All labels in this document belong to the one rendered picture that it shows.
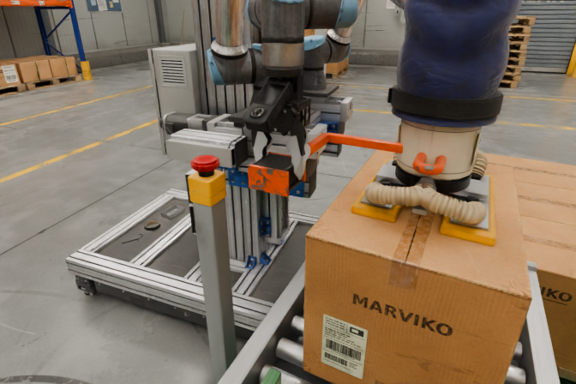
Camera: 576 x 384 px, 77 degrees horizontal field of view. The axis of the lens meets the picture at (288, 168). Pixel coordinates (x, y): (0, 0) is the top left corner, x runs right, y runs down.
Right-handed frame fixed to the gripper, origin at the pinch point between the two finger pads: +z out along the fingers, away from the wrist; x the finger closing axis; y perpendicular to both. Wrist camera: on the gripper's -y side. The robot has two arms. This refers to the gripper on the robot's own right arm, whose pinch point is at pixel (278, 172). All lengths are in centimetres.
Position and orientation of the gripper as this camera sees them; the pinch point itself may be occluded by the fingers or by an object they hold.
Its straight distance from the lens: 71.8
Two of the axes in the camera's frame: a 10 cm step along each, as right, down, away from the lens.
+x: -8.9, -1.8, 4.2
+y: 4.6, -3.4, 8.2
